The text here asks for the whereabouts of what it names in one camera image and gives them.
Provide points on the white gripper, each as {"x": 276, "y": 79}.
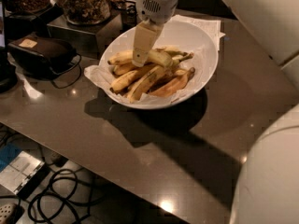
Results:
{"x": 156, "y": 8}

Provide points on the yellow banana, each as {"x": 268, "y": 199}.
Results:
{"x": 145, "y": 83}
{"x": 155, "y": 56}
{"x": 128, "y": 78}

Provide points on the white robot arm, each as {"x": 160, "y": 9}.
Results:
{"x": 267, "y": 189}

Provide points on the greenish banana at back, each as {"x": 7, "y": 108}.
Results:
{"x": 172, "y": 50}

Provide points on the small banana under top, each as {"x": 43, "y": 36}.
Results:
{"x": 119, "y": 70}

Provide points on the white oval bowl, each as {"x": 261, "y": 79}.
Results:
{"x": 186, "y": 37}

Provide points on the brownish banana right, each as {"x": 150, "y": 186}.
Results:
{"x": 178, "y": 82}

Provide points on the white paper bowl liner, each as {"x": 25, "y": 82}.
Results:
{"x": 92, "y": 74}

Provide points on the white paper napkin behind bowl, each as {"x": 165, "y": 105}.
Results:
{"x": 211, "y": 27}

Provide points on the dark metal stand block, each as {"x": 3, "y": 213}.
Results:
{"x": 89, "y": 40}

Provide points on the glass jar of granola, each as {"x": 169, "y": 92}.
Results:
{"x": 86, "y": 12}

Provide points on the black device with label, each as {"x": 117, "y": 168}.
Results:
{"x": 42, "y": 57}

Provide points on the white box on floor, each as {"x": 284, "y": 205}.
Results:
{"x": 22, "y": 173}

